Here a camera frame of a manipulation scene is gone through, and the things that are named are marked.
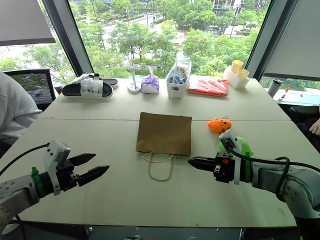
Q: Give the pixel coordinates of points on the clear bag with items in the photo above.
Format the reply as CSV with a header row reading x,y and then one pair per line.
x,y
176,87

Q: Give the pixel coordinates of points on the white tumbler with black lid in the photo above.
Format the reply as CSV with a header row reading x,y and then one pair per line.
x,y
274,88

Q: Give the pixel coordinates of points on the black and white slipper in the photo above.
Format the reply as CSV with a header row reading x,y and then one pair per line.
x,y
112,82
87,89

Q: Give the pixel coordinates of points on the cream paper cup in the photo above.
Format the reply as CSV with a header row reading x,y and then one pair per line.
x,y
243,74
236,67

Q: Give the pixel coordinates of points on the white cup holder box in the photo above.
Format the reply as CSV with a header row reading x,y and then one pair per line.
x,y
236,81

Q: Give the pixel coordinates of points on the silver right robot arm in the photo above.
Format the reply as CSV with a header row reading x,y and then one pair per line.
x,y
287,182

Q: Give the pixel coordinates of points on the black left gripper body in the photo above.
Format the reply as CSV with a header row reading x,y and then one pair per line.
x,y
68,176

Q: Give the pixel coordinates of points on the red folded packet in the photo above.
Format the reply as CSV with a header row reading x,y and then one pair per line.
x,y
208,87

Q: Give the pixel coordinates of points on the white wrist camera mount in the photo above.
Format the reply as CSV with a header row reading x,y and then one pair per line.
x,y
231,141
53,152

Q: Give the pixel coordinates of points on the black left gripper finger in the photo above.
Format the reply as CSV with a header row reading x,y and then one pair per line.
x,y
83,158
96,171

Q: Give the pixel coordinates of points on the dark window frame pillar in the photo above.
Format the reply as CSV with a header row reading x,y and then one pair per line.
x,y
260,37
67,35

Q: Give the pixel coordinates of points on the brown paper bag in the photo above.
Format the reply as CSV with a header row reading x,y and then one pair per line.
x,y
163,133

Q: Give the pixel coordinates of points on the small orange and black item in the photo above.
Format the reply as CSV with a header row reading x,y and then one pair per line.
x,y
285,93

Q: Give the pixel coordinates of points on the grey roller blind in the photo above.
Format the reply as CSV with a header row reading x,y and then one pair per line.
x,y
295,37
23,21

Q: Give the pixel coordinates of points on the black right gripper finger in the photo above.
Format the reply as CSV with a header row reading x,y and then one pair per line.
x,y
202,160
203,167

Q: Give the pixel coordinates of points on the dark red cup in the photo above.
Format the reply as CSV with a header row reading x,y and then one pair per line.
x,y
58,88

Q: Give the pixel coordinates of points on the person in white shirt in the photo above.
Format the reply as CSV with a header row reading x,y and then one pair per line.
x,y
15,110

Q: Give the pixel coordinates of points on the bystander bare hand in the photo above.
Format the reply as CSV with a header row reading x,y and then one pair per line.
x,y
315,128

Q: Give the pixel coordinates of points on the green toy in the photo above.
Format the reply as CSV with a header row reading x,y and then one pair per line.
x,y
244,145

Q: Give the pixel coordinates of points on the purple and white pouch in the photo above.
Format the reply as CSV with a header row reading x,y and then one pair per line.
x,y
150,84

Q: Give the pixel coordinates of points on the bystander dark clothing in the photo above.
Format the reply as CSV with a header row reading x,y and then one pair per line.
x,y
303,117

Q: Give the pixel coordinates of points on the white stand with round base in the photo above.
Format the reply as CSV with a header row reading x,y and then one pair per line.
x,y
134,86

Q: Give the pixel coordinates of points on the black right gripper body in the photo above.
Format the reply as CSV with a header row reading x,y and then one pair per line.
x,y
225,168

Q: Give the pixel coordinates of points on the black monitor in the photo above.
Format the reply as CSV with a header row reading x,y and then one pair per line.
x,y
35,86

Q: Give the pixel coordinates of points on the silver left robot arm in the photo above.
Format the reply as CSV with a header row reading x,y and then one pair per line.
x,y
15,191

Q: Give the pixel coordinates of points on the orange plush toy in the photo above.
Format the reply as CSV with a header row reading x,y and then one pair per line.
x,y
219,125

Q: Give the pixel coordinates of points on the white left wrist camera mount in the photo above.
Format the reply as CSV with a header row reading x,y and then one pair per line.
x,y
53,152

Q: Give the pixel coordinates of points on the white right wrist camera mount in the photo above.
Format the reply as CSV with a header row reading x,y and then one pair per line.
x,y
231,141

